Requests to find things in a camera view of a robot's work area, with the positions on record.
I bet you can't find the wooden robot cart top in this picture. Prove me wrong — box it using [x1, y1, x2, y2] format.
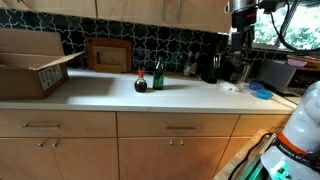
[213, 129, 278, 180]

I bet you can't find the wooden cabinet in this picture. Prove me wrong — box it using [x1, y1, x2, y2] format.
[0, 109, 292, 180]
[0, 0, 233, 34]

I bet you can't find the grey metal pole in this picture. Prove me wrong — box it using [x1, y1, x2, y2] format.
[274, 0, 301, 48]

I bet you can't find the wooden upper cabinet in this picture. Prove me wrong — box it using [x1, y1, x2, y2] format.
[0, 0, 233, 34]

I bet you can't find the purple bowl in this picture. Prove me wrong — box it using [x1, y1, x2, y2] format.
[248, 81, 265, 92]

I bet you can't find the soy sauce bottle red cap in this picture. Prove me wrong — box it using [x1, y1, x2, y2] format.
[133, 67, 148, 94]

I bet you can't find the metal bar drawer handle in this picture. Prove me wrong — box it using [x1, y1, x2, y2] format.
[19, 123, 62, 130]

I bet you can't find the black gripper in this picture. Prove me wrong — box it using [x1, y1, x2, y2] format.
[231, 7, 258, 51]

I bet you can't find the blue bowl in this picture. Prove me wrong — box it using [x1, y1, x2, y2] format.
[250, 89, 274, 100]

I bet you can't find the black cable on cart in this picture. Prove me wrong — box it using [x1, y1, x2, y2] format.
[229, 132, 276, 180]

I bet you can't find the green glass bottle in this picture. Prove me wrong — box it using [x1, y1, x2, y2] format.
[152, 55, 165, 91]

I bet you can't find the window with white frame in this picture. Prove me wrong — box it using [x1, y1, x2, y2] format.
[253, 0, 320, 52]

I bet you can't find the dark brown cutting board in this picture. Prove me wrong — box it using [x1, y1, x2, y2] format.
[85, 37, 133, 74]

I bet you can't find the black coffee maker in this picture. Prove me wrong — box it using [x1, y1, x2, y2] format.
[199, 33, 230, 84]

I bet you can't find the wooden lower cabinet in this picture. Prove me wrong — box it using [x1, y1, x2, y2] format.
[0, 109, 292, 180]

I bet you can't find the spice bottle white label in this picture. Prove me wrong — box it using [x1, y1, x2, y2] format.
[183, 51, 193, 77]

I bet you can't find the pink bowl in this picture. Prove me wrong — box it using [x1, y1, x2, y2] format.
[287, 58, 308, 68]

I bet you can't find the light bamboo cutting board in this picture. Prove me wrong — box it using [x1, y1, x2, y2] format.
[92, 45, 128, 73]

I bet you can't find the grey box appliance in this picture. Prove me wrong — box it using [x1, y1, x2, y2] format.
[255, 59, 298, 95]

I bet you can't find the open cardboard box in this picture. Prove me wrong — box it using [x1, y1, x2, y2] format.
[0, 28, 85, 101]

